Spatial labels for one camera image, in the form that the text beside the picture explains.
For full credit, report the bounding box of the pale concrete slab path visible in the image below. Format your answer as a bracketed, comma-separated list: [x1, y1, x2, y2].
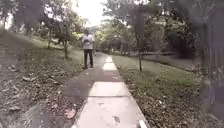
[71, 55, 150, 128]

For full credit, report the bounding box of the thin tree with dark trunk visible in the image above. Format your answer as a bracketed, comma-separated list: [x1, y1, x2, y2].
[128, 0, 151, 73]

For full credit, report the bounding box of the large dark tree trunk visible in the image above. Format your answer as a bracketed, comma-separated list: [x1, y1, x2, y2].
[196, 0, 224, 111]

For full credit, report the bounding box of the dark asphalt strip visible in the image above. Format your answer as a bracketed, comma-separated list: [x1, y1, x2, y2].
[19, 52, 108, 128]

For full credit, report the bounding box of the person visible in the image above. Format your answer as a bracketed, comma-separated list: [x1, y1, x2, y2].
[81, 28, 96, 70]

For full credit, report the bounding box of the wood of trees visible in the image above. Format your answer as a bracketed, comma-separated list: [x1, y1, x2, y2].
[94, 0, 214, 61]

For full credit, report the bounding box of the leaf-strewn grass verge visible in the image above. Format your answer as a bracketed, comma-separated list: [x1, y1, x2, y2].
[111, 54, 224, 128]

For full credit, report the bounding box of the small leafy tree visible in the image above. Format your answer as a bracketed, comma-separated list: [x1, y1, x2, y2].
[46, 6, 84, 60]

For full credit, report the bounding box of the leaf-strewn grass slope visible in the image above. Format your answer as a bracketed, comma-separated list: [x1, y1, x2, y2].
[0, 29, 88, 128]

